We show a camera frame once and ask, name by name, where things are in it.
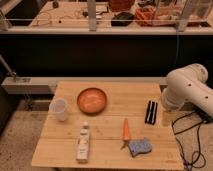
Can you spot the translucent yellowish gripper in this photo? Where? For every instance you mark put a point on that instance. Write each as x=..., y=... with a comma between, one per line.
x=168, y=117

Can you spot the blue sponge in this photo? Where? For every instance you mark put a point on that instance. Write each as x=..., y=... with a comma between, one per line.
x=141, y=146

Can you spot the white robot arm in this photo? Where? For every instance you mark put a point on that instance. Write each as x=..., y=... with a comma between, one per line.
x=188, y=84

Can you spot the orange ceramic bowl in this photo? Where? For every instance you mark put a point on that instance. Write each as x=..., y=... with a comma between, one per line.
x=92, y=101

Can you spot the black bowl on shelf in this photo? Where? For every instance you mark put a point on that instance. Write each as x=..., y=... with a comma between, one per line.
x=122, y=19

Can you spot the black rectangular object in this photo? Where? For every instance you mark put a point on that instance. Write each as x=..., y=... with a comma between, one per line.
x=151, y=112

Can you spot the orange crate on shelf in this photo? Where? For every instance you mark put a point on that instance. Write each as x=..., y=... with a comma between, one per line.
x=153, y=17

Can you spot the clear plastic cup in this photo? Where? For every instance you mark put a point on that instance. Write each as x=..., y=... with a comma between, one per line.
x=59, y=108

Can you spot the aluminium frame post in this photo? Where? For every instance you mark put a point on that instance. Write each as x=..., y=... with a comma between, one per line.
x=91, y=4

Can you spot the metal clamp bracket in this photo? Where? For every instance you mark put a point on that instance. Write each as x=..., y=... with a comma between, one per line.
x=17, y=78

